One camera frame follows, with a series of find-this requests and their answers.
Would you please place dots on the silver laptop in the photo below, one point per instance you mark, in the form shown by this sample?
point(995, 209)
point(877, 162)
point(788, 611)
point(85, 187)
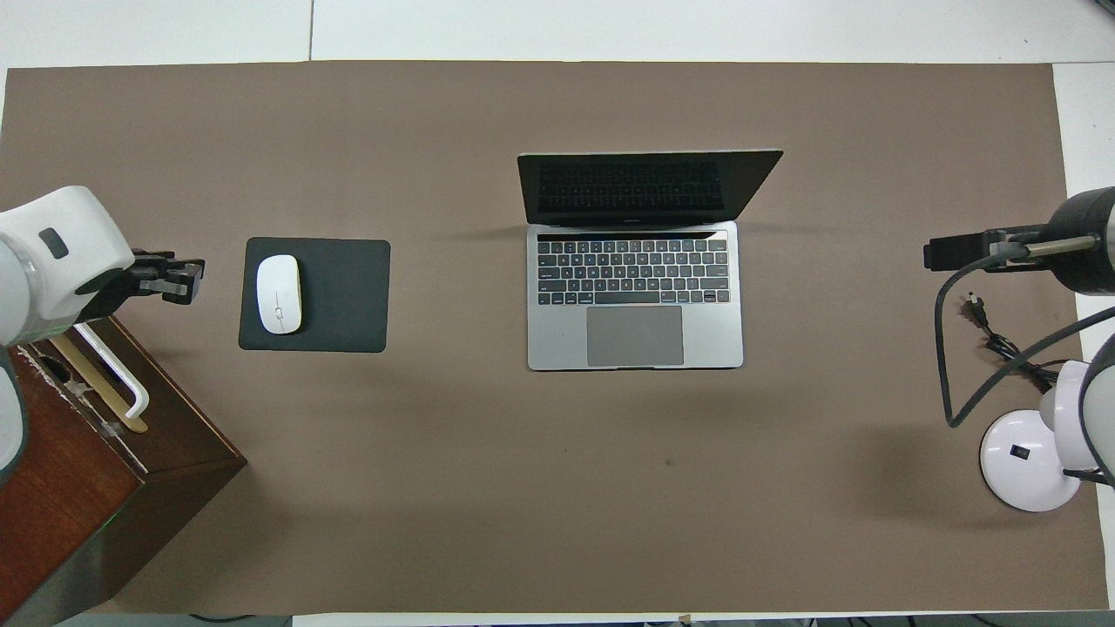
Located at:
point(636, 335)

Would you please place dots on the white desk lamp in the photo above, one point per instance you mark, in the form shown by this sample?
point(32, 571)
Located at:
point(1019, 457)

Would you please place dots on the brown table mat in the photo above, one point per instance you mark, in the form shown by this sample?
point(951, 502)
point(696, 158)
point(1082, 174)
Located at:
point(557, 488)

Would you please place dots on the white computer mouse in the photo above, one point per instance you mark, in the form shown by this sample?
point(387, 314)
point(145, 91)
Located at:
point(279, 294)

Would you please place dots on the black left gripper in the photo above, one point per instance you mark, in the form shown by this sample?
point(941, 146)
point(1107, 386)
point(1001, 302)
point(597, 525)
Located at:
point(131, 280)

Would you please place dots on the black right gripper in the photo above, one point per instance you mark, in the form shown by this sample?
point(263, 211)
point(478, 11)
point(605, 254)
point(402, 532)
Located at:
point(1084, 270)

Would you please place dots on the brown wooden box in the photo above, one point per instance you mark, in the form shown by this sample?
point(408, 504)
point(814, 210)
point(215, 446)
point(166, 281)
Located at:
point(78, 488)

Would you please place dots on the black mouse pad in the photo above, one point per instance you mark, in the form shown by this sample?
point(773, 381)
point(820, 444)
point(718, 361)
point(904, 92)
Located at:
point(348, 287)

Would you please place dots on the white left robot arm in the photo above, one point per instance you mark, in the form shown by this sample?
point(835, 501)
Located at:
point(43, 261)

